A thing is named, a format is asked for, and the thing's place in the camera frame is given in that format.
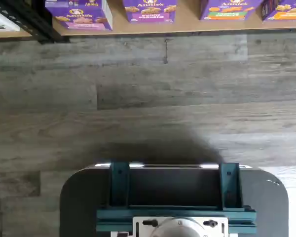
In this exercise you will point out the purple box pink patch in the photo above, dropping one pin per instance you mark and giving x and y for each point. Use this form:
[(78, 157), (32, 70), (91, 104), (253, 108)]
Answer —
[(84, 17)]

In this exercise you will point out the dark rounded robot base platform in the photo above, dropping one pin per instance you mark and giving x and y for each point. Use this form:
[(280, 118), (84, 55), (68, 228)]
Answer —
[(79, 202)]

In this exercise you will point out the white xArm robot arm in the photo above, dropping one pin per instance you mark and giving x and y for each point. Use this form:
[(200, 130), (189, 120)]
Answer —
[(178, 228)]

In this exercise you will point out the wooden shelf board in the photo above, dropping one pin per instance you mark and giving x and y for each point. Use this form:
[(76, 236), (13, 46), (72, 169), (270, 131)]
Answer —
[(187, 27), (5, 34)]

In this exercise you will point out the purple box violet patch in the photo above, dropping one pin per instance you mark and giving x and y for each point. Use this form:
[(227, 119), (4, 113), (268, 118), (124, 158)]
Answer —
[(150, 12)]

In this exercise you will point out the purple box green patch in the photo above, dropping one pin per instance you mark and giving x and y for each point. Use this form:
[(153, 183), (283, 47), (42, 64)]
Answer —
[(227, 11)]

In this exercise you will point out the purple box orange patch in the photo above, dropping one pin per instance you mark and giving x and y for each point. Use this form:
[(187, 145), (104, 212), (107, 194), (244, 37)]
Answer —
[(286, 11)]

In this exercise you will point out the white mounting plate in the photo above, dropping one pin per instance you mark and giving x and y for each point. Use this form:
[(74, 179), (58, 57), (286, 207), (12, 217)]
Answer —
[(140, 228)]

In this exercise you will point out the white pantry carton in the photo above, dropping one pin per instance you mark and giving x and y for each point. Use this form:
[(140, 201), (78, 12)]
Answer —
[(1, 21)]

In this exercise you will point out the teal metal frame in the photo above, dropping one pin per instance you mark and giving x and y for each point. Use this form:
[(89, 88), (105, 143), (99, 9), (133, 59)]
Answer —
[(118, 187)]

